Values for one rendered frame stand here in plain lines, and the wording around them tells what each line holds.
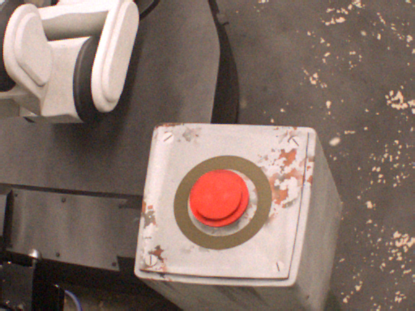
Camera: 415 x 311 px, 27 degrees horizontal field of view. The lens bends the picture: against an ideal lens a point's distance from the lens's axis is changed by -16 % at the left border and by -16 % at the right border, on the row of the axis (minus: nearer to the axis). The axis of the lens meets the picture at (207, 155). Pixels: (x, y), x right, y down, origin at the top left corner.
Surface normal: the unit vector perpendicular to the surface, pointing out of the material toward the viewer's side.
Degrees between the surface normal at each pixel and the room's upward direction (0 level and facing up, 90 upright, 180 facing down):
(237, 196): 0
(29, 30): 90
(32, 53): 90
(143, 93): 0
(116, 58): 90
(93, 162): 0
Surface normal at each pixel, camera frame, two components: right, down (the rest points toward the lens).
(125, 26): 0.96, 0.04
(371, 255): -0.26, -0.37
